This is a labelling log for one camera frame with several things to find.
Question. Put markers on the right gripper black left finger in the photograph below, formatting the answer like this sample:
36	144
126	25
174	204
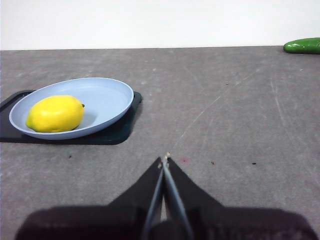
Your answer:
100	222

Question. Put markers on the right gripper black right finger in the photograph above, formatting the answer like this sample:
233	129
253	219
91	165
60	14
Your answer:
237	225

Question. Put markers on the yellow lemon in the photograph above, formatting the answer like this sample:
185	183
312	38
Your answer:
55	113

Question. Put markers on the light blue round plate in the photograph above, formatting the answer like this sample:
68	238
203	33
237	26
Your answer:
107	100

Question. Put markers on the black rectangular tray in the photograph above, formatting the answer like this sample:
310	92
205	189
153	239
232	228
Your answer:
120	135

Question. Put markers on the green cucumber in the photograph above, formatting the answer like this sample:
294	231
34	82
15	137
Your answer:
303	45

